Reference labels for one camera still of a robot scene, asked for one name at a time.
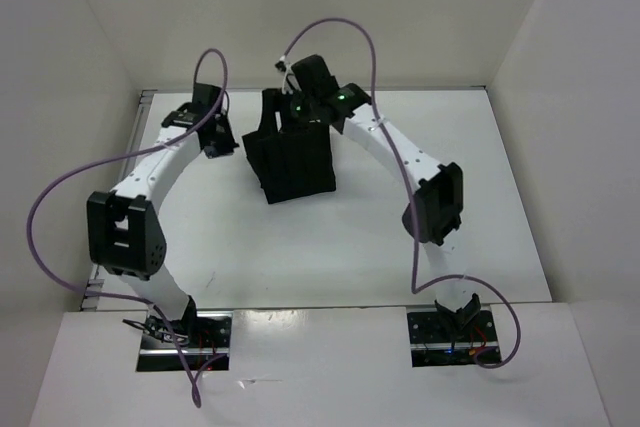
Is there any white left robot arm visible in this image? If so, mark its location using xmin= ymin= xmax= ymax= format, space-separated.
xmin=86 ymin=102 xmax=238 ymax=347

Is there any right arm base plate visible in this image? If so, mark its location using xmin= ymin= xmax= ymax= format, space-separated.
xmin=406 ymin=308 xmax=502 ymax=368

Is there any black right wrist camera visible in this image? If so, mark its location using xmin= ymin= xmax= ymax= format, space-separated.
xmin=291 ymin=54 xmax=339 ymax=98

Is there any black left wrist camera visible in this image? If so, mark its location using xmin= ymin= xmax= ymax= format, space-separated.
xmin=192 ymin=82 xmax=222 ymax=108

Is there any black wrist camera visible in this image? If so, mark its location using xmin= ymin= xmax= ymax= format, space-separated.
xmin=192 ymin=82 xmax=222 ymax=108
xmin=291 ymin=54 xmax=339 ymax=98

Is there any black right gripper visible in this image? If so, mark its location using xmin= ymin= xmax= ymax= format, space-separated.
xmin=256 ymin=87 xmax=318 ymax=139

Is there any black skirt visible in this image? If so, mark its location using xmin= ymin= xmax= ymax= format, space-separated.
xmin=242 ymin=123 xmax=336 ymax=204

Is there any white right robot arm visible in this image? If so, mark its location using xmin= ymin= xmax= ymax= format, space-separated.
xmin=243 ymin=84 xmax=463 ymax=282

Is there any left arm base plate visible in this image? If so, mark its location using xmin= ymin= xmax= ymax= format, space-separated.
xmin=125 ymin=310 xmax=233 ymax=373

